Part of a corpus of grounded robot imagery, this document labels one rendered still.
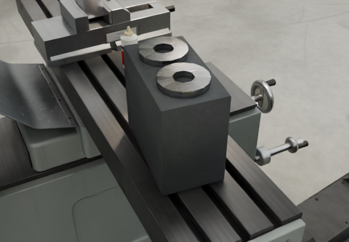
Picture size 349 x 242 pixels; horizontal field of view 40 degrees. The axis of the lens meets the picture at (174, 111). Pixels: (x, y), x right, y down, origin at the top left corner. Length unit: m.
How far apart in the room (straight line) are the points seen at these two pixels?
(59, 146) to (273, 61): 2.15
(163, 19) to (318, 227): 0.68
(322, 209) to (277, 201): 0.52
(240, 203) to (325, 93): 2.10
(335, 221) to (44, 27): 0.90
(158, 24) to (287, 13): 2.56
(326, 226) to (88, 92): 0.69
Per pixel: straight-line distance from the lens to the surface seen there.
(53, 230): 1.36
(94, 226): 1.42
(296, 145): 1.62
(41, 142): 1.17
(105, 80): 1.15
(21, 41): 3.46
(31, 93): 1.25
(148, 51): 0.86
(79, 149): 1.21
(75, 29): 1.22
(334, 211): 1.37
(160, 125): 0.75
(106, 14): 1.25
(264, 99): 1.63
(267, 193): 0.87
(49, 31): 1.25
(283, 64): 3.11
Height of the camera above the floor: 1.57
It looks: 37 degrees down
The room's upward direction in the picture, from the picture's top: straight up
